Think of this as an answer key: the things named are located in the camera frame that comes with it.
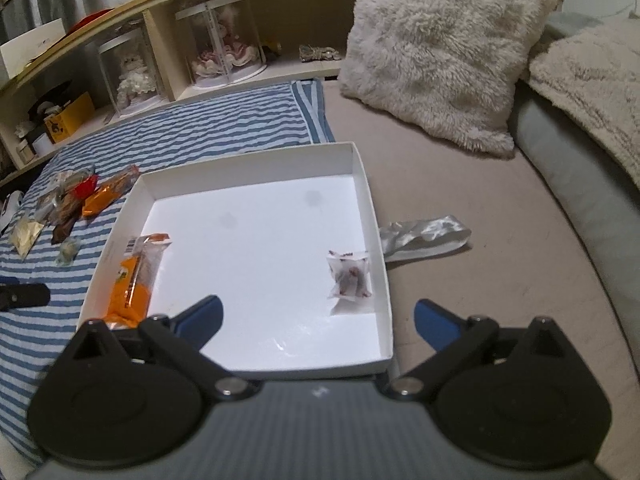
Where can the white card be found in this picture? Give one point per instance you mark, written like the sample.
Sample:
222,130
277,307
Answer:
32,47

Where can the red cloth item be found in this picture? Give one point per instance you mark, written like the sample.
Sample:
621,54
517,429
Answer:
90,20

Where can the clear pastry packet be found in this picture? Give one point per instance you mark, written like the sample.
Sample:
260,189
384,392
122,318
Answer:
57,185

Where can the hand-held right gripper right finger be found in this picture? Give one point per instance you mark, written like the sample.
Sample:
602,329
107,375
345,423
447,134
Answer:
435,325

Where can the white cardboard box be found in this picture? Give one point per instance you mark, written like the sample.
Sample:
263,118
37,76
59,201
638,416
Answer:
250,240

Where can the crumpled silver wrapper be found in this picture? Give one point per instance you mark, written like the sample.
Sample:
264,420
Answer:
425,235

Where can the small green candy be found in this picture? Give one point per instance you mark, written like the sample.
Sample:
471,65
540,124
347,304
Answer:
67,251

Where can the red dress doll in case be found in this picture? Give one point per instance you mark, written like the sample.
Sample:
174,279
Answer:
222,45

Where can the gold snack packet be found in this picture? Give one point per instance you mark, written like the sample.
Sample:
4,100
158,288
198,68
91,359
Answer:
25,235

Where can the brown snack packet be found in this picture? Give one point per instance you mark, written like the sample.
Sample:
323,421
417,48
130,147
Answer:
67,222

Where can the wooden headboard shelf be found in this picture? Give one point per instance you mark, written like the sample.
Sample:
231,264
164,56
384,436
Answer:
295,5

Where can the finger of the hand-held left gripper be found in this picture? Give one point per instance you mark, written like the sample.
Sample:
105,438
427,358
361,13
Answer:
22,296

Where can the grey cushion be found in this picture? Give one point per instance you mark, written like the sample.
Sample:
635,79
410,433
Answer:
575,170

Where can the yellow box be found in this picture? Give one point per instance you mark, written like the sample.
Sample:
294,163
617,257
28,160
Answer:
70,117

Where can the orange clear snack packet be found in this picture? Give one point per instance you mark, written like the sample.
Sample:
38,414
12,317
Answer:
107,192

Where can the small white candy packet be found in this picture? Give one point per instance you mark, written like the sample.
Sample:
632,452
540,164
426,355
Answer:
350,275

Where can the white plastic object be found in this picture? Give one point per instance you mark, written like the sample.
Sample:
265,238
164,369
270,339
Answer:
10,210

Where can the fluffy white pillow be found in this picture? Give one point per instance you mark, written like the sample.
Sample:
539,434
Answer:
440,45

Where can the red candy wrapper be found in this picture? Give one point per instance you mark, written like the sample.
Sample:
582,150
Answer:
84,187

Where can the small glittery ornament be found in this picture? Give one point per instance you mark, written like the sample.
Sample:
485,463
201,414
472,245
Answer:
321,53

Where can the white dress doll in case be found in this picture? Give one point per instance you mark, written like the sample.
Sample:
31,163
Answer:
132,75

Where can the blue white striped blanket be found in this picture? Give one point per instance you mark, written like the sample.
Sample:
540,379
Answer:
200,125

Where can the orange snack bar packet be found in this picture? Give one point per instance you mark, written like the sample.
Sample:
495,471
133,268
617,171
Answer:
132,280

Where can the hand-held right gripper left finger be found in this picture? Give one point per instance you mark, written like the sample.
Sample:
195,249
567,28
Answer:
205,317

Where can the white jar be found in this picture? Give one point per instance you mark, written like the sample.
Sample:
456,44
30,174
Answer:
42,146

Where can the beige knitted blanket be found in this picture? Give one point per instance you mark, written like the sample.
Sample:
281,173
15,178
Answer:
595,80

